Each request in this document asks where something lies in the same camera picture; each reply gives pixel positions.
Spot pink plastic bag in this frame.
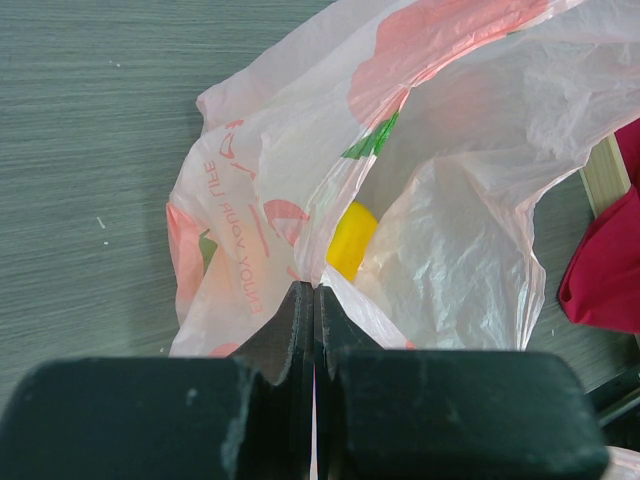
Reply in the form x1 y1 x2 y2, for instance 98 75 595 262
167 1 639 356

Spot magenta cloth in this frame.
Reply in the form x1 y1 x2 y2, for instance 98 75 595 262
558 121 639 334

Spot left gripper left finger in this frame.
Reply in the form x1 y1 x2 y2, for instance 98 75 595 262
1 282 313 479

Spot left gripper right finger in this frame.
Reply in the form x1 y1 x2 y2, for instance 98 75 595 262
314 286 610 479

